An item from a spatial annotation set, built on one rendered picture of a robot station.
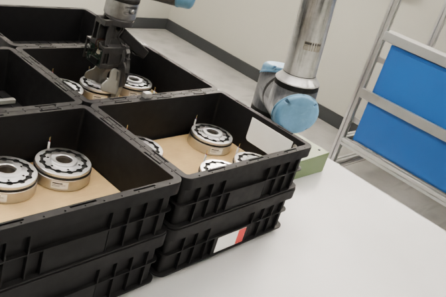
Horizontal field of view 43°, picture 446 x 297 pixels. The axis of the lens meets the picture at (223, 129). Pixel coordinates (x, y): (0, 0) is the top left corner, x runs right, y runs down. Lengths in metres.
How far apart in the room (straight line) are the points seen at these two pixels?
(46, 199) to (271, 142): 0.54
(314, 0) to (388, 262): 0.65
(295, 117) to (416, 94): 1.63
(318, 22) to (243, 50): 3.40
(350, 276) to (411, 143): 1.79
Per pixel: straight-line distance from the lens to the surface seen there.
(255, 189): 1.16
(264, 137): 1.32
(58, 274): 0.89
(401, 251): 1.50
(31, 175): 1.02
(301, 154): 1.23
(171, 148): 1.28
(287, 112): 1.42
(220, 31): 4.95
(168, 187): 0.93
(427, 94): 2.98
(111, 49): 1.33
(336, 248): 1.39
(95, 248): 0.91
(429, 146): 3.00
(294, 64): 1.41
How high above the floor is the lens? 1.39
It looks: 23 degrees down
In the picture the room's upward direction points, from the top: 17 degrees clockwise
